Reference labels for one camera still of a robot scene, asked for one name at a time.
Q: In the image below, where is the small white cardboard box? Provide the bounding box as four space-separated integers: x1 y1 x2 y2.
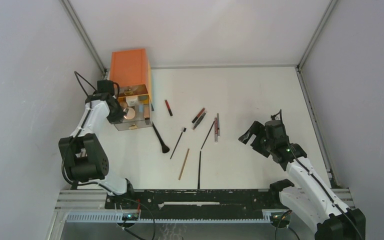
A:
125 95 139 108

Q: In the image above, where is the orange yellow blue drawer box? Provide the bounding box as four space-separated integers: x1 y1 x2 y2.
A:
109 48 153 131

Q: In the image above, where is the square foundation bottle black cap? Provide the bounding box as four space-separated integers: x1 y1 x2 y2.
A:
143 104 151 120

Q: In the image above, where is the gold lid cream jar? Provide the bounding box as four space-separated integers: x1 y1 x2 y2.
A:
123 107 136 120

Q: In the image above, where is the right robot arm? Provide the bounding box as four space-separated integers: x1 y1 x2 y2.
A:
238 119 366 240

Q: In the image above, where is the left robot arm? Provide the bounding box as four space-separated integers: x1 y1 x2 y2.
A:
58 80 137 209

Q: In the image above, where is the houndstooth pattern makeup pen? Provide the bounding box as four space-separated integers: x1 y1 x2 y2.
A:
216 113 220 137

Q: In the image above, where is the dark green makeup pen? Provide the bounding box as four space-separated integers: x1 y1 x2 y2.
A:
192 111 207 130

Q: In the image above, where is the red lipstick silver end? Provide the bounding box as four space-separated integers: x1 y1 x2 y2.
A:
214 117 219 143

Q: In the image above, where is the thin black eyeliner brush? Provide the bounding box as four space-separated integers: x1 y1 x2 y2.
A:
200 120 215 151

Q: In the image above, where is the orange lip gloss black cap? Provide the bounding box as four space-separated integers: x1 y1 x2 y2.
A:
191 107 206 124

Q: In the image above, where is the long thin black brush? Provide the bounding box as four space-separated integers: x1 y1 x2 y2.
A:
197 150 202 190

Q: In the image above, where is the red lip gloss black cap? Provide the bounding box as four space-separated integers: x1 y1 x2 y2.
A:
164 99 173 117

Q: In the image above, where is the black eyebrow comb brush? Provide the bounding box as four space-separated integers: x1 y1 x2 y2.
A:
170 127 187 160

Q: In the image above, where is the black powder brush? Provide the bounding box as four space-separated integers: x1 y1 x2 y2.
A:
152 123 170 154

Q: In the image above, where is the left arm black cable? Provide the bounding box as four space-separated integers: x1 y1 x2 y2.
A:
60 70 122 188

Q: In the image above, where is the aluminium frame rail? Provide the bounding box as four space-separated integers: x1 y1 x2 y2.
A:
59 0 107 77

